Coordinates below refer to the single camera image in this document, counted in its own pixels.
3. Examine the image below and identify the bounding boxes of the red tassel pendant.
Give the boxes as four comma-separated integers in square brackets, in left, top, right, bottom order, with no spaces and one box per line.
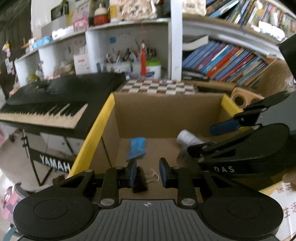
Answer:
[140,42,148,76]

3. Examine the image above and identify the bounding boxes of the white cubby shelf unit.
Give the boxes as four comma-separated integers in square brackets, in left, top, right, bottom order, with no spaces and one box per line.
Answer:
[14,17,173,86]

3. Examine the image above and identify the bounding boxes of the white jar with yellow label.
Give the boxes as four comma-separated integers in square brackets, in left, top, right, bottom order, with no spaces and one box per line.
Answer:
[109,0,121,22]

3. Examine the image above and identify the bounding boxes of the grey storage box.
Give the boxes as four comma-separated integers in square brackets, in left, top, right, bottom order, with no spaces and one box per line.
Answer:
[41,17,67,33]

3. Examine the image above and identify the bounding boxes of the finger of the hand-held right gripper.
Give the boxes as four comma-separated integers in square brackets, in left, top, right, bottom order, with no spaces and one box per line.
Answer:
[209,91,290,136]
[187,125,262,163]

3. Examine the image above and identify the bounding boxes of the white pen cup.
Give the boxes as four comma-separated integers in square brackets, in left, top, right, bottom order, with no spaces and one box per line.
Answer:
[105,61,132,73]

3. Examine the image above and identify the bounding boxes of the dark picture frame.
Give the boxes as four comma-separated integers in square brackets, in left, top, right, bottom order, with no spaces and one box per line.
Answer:
[50,1,70,20]

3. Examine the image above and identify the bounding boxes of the white carton with red label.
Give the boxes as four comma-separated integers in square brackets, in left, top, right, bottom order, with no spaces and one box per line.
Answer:
[73,46,90,75]

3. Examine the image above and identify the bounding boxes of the yellow cardboard box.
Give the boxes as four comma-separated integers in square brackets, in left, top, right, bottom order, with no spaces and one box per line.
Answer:
[67,91,285,204]

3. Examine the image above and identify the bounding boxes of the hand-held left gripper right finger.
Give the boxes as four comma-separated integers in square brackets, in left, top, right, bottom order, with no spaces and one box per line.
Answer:
[159,158,234,208]

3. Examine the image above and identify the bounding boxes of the dark flat object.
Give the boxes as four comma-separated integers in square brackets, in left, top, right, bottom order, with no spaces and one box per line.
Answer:
[182,71,210,80]

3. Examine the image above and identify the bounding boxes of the black electronic keyboard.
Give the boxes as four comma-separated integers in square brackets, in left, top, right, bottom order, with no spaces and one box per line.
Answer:
[0,73,127,139]

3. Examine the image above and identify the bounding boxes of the row of upright paperback books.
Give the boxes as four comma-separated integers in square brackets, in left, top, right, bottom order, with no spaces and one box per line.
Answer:
[206,0,296,32]

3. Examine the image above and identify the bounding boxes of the black keyboard stand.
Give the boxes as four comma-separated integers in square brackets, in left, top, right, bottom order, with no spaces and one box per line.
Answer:
[20,130,78,186]

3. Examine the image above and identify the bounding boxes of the blue wipes pack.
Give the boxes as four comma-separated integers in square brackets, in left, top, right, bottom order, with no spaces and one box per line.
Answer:
[32,36,53,49]

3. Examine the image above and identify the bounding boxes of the white tissue pack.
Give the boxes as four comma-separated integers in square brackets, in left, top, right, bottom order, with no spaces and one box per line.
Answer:
[52,26,74,39]

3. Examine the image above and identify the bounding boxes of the small pink box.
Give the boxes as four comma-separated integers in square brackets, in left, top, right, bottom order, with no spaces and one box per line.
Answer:
[73,16,89,30]

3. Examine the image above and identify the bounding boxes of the white tub with green lid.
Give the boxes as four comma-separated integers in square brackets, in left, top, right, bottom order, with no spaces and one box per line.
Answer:
[146,60,162,80]

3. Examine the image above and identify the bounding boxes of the white handbag with pearl handle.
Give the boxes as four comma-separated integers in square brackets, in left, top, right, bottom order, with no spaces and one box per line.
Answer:
[183,0,206,15]

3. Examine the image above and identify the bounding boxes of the wooden chessboard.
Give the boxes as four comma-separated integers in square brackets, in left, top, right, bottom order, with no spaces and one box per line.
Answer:
[121,79,197,95]

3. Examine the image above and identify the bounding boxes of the thick book with dark cover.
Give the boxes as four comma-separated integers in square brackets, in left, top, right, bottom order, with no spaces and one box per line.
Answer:
[183,35,210,51]

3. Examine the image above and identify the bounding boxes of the row of leaning colourful books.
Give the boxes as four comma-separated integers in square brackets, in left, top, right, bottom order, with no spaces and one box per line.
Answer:
[182,40,277,88]

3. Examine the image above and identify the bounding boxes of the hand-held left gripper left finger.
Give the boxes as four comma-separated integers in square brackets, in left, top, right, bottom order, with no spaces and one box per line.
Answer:
[53,159,138,208]

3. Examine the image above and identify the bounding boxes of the bunch of pens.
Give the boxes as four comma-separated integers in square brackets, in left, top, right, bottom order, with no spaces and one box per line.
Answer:
[105,46,158,63]

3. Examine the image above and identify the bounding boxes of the brown retro radio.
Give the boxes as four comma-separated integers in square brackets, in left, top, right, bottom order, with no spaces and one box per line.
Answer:
[231,87,264,108]

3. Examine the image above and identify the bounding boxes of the white wooden bookshelf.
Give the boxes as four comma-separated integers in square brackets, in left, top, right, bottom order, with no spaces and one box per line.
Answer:
[170,0,296,93]

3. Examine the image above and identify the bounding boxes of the red round doll figure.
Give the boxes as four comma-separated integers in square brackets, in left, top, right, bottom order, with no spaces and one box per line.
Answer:
[94,2,110,26]

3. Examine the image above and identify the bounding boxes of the pink purple backpack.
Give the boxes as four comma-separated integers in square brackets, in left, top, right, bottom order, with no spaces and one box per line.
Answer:
[0,183,26,220]

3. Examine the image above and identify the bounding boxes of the small black device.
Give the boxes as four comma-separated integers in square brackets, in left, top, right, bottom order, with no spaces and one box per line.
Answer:
[132,166,148,193]

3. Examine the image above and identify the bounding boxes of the white tube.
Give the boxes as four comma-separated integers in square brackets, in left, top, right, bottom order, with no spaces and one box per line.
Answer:
[176,129,206,149]

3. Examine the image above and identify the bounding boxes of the blue tube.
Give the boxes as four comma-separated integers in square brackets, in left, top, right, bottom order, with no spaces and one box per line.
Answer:
[126,137,147,161]

